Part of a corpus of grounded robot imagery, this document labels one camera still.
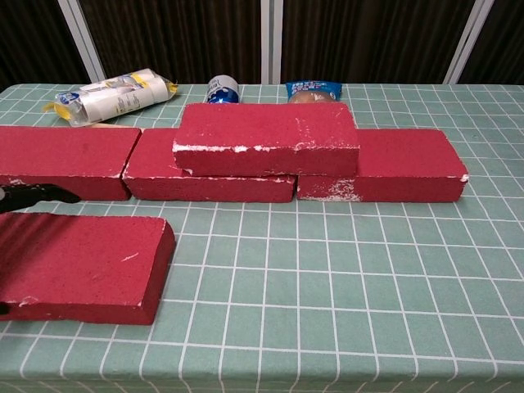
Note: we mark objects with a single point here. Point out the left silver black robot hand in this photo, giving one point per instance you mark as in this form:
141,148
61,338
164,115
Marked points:
37,193

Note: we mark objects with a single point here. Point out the red foam brick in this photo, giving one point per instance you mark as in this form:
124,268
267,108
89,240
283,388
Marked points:
254,127
151,163
82,262
61,155
409,163

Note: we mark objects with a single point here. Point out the white yellow wrapped roll pack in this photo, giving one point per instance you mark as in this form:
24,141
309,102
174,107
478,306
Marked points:
114,98

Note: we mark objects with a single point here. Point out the dark pleated partition panel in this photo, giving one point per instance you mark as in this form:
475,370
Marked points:
176,37
32,41
368,37
499,45

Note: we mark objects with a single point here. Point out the blue white drink can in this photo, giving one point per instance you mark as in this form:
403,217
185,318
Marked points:
223,90

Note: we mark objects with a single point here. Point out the blue snack bag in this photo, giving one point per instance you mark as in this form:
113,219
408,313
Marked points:
313,92

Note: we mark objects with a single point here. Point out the green grid tablecloth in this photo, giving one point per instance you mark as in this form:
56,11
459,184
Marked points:
327,266

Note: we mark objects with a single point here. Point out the grey partition post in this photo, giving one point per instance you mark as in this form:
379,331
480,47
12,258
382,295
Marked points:
466,41
271,41
82,41

